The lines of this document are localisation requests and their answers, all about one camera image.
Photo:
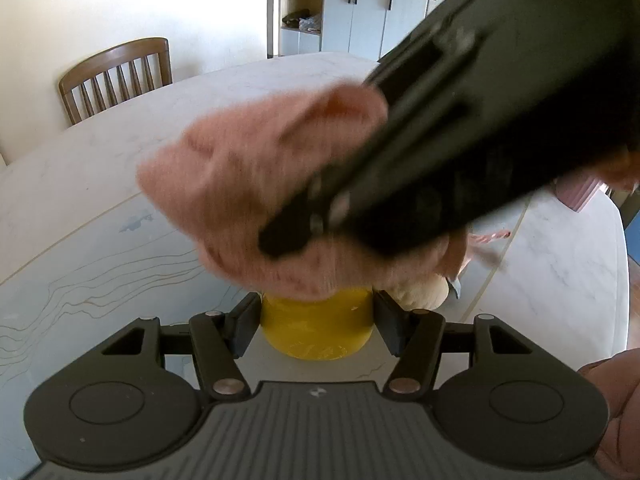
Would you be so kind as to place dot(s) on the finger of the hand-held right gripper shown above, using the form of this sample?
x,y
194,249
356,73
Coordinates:
x,y
395,232
290,232

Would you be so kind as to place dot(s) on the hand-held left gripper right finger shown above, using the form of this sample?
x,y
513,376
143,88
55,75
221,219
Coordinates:
x,y
387,325

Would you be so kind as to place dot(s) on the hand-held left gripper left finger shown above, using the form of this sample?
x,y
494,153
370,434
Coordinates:
x,y
247,324

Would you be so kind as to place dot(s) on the yellow container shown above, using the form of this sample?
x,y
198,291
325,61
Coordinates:
x,y
315,327

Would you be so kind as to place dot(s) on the pink cleaning cloth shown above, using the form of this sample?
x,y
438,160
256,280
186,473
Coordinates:
x,y
240,175

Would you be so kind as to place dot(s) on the person's right forearm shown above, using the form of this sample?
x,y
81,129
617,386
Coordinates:
x,y
621,167

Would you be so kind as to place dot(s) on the beige round object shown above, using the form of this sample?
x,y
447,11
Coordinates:
x,y
417,294

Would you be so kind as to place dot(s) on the pink ribbed cup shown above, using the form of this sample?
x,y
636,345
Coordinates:
x,y
580,191

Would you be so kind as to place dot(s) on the white cabinet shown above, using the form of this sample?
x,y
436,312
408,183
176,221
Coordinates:
x,y
372,15

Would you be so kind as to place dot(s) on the open wooden shelf unit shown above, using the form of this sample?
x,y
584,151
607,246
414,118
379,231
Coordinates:
x,y
300,15

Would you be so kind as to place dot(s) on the wooden chair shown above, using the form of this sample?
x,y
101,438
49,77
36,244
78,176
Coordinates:
x,y
112,80

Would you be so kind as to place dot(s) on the person's pink clothing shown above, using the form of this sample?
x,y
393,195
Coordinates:
x,y
617,410

